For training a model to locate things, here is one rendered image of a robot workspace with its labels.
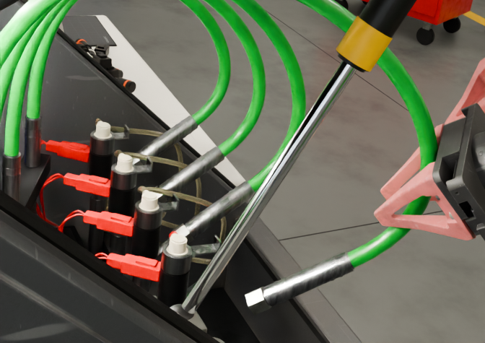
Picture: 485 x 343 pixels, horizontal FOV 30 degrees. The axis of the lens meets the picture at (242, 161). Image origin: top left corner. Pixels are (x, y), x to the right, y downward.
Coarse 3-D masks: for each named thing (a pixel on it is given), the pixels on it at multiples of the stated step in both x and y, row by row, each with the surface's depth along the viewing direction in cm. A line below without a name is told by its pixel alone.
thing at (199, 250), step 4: (208, 244) 86; (212, 244) 87; (192, 248) 85; (196, 248) 85; (200, 248) 86; (204, 248) 86; (208, 248) 86; (212, 248) 86; (192, 252) 85; (196, 252) 85; (200, 252) 85; (204, 252) 85; (208, 252) 85; (212, 252) 85; (192, 256) 84
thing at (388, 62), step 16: (32, 0) 65; (48, 0) 64; (304, 0) 65; (320, 0) 65; (16, 16) 65; (32, 16) 65; (336, 16) 65; (352, 16) 66; (0, 32) 66; (16, 32) 65; (0, 48) 66; (0, 64) 67; (384, 64) 67; (400, 64) 68; (400, 80) 68; (416, 96) 69; (416, 112) 69; (416, 128) 70; (432, 128) 70; (432, 144) 70; (432, 160) 71; (416, 208) 73; (384, 240) 75; (352, 256) 75; (368, 256) 75
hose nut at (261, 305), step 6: (258, 288) 78; (246, 294) 78; (252, 294) 77; (258, 294) 77; (252, 300) 77; (258, 300) 77; (264, 300) 77; (252, 306) 77; (258, 306) 77; (264, 306) 77; (270, 306) 78; (252, 312) 77; (258, 312) 77
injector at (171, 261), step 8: (168, 256) 83; (176, 256) 83; (184, 256) 83; (168, 264) 84; (176, 264) 84; (184, 264) 84; (160, 272) 85; (168, 272) 84; (176, 272) 84; (184, 272) 84; (160, 280) 85; (168, 280) 84; (176, 280) 84; (184, 280) 85; (160, 288) 85; (168, 288) 85; (176, 288) 85; (184, 288) 85; (160, 296) 86; (168, 296) 85; (176, 296) 85; (184, 296) 86; (168, 304) 86
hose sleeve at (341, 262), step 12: (324, 264) 76; (336, 264) 76; (348, 264) 75; (300, 276) 76; (312, 276) 76; (324, 276) 76; (336, 276) 76; (264, 288) 77; (276, 288) 77; (288, 288) 76; (300, 288) 76; (312, 288) 76; (276, 300) 77
